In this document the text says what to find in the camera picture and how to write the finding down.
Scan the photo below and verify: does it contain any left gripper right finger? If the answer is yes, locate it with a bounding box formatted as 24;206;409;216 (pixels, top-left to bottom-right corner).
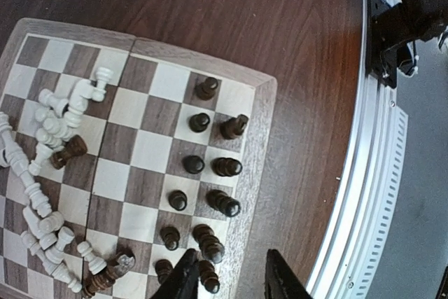
265;249;312;299

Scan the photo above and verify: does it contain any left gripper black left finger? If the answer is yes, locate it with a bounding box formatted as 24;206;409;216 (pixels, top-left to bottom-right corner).
151;249;199;299

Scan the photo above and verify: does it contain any aluminium front rail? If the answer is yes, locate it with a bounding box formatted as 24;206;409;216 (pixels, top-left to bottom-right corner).
306;0;408;298

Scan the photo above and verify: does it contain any dark chess piece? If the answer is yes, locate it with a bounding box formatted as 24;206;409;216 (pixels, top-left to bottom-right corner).
192;224;225;264
195;77;219;101
160;226;180;251
206;189;241;218
168;190;188;211
198;260;221;294
155;259;174;284
182;155;205;174

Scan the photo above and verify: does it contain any dark chess piece twelfth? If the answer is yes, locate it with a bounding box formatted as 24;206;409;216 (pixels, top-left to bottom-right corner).
211;157;243;177

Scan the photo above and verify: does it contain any dark chess piece front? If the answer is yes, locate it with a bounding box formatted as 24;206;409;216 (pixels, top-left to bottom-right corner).
198;260;221;294

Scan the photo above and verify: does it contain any pile of dark chess pieces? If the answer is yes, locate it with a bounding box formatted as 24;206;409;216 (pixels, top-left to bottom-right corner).
50;134;135;298

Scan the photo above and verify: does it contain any wooden chess board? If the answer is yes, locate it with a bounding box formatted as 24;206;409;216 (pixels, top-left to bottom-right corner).
1;18;277;298

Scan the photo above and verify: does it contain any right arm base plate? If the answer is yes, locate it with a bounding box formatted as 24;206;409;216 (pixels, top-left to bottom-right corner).
365;0;418;89

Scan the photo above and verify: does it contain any pile of white chess pieces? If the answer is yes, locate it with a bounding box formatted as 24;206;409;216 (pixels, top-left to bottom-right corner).
1;64;123;298

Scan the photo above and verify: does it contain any dark chess piece eleventh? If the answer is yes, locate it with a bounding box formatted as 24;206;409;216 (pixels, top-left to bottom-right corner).
188;113;211;133

